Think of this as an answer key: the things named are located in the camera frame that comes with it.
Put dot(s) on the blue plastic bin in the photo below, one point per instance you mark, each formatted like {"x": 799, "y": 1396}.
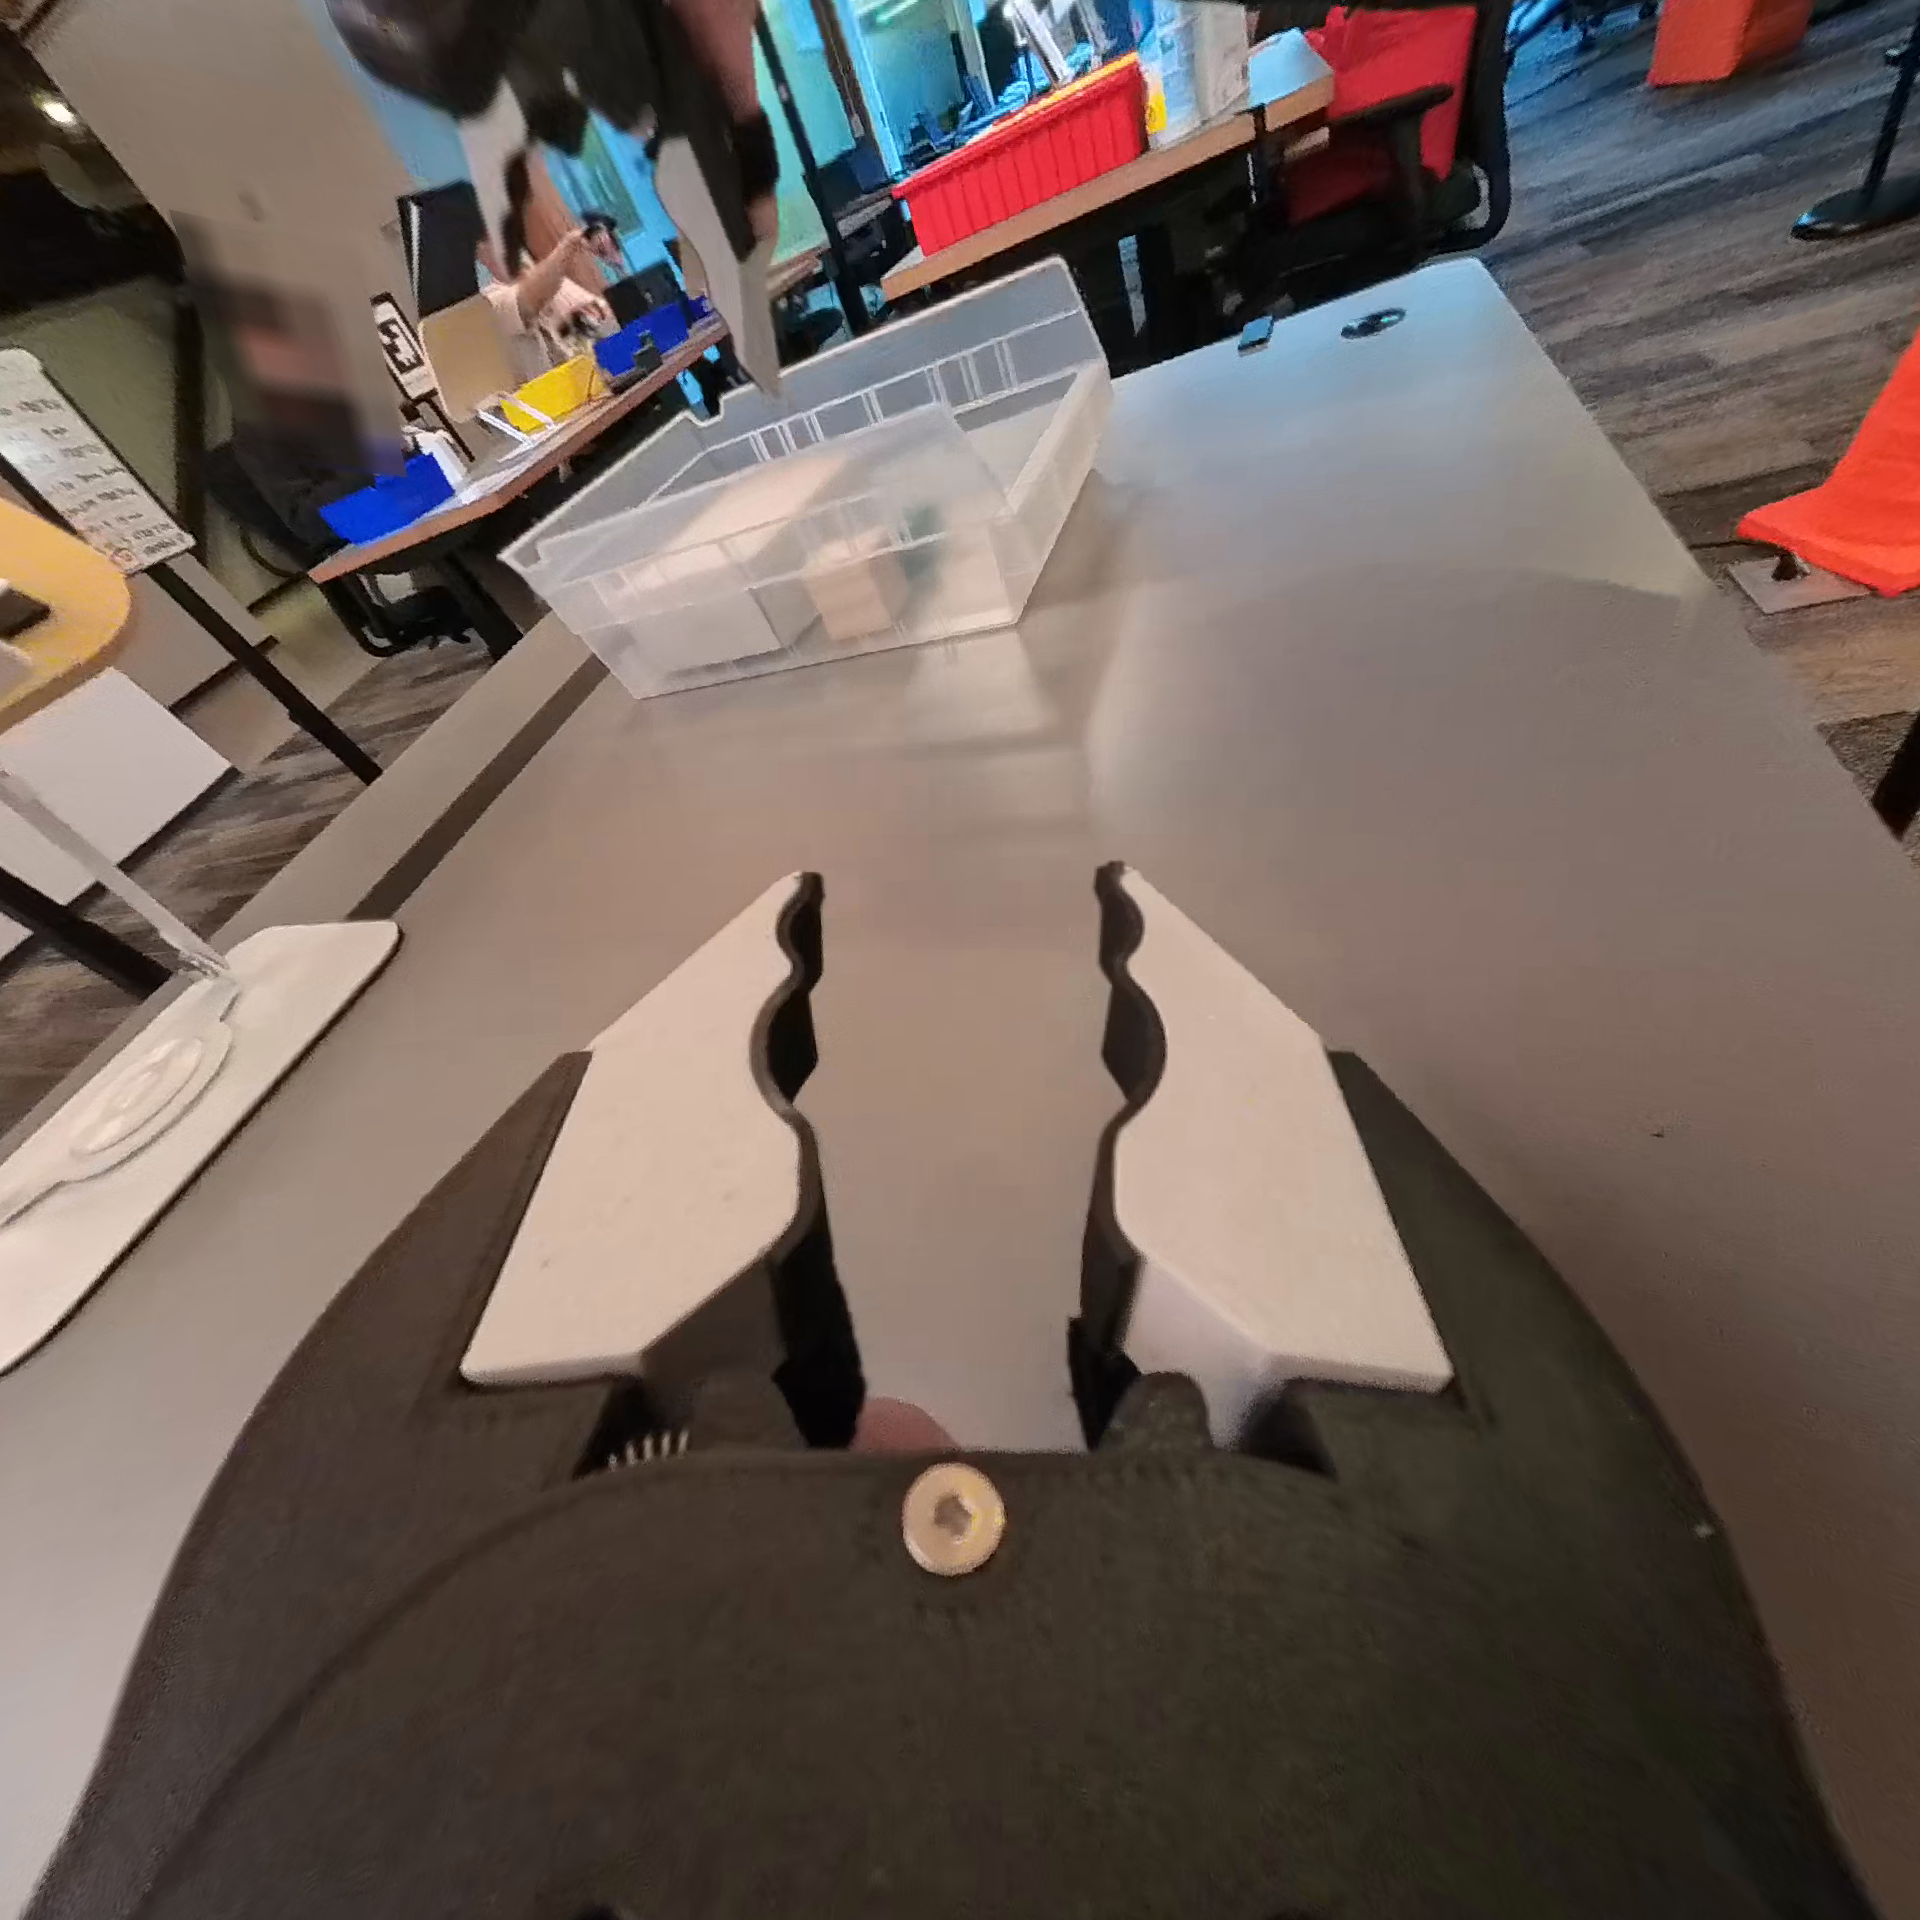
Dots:
{"x": 645, "y": 340}
{"x": 390, "y": 502}

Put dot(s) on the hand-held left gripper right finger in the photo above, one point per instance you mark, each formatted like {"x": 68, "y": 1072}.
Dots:
{"x": 1259, "y": 1185}

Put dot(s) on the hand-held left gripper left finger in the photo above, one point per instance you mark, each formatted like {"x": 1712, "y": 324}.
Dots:
{"x": 645, "y": 1185}

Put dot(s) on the black red office chair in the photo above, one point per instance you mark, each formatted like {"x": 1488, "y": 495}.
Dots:
{"x": 1393, "y": 118}

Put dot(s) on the clear plastic bin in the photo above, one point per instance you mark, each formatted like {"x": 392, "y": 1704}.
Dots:
{"x": 1048, "y": 495}

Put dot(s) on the yellow plastic bin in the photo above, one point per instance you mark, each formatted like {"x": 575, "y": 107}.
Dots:
{"x": 552, "y": 392}

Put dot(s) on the wooden block with blue face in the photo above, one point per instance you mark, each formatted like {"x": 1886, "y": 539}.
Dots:
{"x": 864, "y": 596}

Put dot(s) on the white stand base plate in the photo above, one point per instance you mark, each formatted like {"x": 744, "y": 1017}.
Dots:
{"x": 224, "y": 1049}

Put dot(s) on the white text sign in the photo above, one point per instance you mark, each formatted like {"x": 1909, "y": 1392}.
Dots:
{"x": 82, "y": 465}

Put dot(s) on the white carton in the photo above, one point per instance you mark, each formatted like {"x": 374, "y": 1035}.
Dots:
{"x": 1198, "y": 57}

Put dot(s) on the black floor stand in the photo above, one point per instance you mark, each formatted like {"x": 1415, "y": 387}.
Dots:
{"x": 1854, "y": 215}

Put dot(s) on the wooden edged desk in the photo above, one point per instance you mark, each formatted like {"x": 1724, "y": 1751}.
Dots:
{"x": 517, "y": 482}
{"x": 1080, "y": 209}

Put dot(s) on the black monitor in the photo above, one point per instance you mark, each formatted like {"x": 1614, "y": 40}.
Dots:
{"x": 442, "y": 247}

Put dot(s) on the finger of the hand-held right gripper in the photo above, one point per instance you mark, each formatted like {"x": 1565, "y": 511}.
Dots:
{"x": 715, "y": 247}
{"x": 488, "y": 166}

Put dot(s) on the black white marker tag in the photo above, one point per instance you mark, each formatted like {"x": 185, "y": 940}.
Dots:
{"x": 398, "y": 342}

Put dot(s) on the red plastic bin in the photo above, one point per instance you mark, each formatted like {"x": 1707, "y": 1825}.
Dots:
{"x": 1036, "y": 160}

